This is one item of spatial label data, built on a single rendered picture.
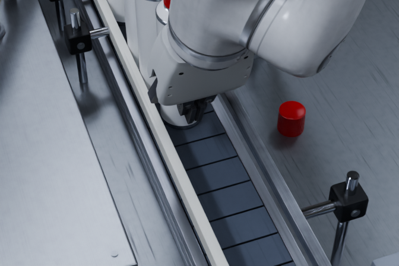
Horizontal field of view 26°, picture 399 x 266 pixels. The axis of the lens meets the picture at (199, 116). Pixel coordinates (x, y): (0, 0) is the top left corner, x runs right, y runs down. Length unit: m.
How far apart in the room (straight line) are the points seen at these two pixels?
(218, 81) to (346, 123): 0.28
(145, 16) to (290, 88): 0.27
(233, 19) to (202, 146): 0.32
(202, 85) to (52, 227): 0.23
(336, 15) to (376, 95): 0.49
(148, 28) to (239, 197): 0.22
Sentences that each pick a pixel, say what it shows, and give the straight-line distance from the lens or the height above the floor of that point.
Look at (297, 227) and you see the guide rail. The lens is 0.84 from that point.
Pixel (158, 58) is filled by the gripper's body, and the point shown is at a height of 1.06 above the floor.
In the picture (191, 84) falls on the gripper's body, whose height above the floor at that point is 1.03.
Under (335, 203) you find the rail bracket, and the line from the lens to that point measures 0.86.
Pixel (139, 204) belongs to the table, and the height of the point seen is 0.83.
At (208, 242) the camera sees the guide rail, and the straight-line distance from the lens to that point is 0.88.
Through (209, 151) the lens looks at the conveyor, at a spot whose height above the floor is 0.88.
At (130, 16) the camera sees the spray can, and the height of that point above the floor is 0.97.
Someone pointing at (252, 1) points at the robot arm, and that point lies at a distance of 0.70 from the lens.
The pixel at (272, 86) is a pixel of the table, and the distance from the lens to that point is 1.15.
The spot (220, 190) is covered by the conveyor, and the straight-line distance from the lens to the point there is 0.96.
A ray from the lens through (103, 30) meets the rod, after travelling 1.11.
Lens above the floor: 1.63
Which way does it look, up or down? 46 degrees down
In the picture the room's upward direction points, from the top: straight up
